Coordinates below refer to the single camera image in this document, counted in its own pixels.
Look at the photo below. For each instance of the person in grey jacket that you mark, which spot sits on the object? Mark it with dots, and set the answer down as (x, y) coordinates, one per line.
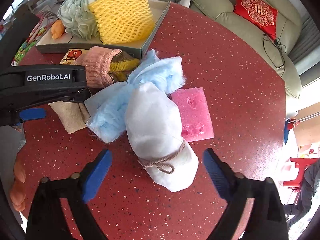
(310, 186)

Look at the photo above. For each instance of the pink foam sponge block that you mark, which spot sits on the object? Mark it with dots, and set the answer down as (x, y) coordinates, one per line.
(194, 112)

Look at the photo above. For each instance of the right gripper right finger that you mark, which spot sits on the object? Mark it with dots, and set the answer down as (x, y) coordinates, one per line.
(220, 173)

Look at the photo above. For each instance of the orange fabric rose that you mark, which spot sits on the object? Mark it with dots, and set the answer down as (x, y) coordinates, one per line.
(57, 29)

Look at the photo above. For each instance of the beige knit sock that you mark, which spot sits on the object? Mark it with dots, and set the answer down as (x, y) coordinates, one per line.
(73, 116)

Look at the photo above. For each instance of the light blue mesh cloth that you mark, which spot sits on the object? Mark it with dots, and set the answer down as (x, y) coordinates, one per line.
(112, 108)

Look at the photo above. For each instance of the white cloth bundle with cord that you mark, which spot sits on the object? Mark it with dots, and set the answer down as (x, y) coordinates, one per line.
(161, 150)

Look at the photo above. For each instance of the red plastic stool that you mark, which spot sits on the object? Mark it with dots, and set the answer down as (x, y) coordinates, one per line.
(301, 164)

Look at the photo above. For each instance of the small cartoon tissue pack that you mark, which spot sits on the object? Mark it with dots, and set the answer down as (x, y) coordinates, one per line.
(72, 55)

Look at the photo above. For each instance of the mint green bath pouf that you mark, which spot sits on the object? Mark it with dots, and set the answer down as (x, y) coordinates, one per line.
(78, 19)

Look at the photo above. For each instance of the grey white curved storage box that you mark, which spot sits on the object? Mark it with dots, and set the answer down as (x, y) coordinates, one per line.
(12, 141)

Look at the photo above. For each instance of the red embroidered cushion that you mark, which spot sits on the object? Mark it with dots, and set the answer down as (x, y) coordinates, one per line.
(258, 13)

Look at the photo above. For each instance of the grey curved tray box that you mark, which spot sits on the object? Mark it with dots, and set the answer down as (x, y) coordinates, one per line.
(137, 49)

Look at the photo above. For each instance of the yellow foam fruit net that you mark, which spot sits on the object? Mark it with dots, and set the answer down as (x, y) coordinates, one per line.
(122, 21)

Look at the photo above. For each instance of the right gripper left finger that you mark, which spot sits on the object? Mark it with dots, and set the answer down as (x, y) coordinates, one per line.
(94, 173)

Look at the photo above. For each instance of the operator left hand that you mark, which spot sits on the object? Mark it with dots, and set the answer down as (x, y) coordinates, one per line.
(17, 192)

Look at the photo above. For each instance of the beige green sofa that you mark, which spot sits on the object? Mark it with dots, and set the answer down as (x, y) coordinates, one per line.
(274, 52)

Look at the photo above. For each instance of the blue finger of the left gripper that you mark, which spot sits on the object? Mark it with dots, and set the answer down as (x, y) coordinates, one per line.
(32, 114)

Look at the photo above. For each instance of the pink knit sock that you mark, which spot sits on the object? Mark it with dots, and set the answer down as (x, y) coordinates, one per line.
(97, 66)

